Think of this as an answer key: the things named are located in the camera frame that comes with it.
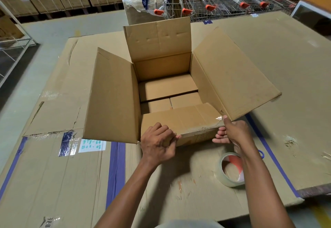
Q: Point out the person's right forearm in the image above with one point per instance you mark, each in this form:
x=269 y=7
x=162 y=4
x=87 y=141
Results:
x=263 y=191

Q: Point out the clear tape roll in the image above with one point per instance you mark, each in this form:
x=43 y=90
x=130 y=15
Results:
x=223 y=176

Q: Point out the orange workbench with white frame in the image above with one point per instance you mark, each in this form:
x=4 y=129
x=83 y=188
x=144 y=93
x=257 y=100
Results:
x=315 y=3

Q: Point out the person's left forearm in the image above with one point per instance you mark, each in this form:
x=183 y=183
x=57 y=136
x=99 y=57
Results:
x=126 y=199

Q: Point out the brown cardboard box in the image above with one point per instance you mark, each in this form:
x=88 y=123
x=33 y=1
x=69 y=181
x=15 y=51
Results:
x=113 y=101

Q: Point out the person's beige mesh shirt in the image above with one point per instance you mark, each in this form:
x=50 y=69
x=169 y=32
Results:
x=188 y=224

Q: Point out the person's right hand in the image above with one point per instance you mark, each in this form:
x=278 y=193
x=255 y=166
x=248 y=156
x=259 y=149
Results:
x=235 y=132

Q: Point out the white handwritten label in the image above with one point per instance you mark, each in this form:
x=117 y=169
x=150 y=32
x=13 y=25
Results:
x=94 y=145

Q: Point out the plastic taped carton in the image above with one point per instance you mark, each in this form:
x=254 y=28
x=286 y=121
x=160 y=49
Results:
x=137 y=10

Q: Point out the orange side workbench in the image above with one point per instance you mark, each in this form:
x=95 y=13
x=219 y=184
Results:
x=13 y=47

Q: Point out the person's left hand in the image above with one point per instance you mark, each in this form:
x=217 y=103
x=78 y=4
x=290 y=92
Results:
x=157 y=145

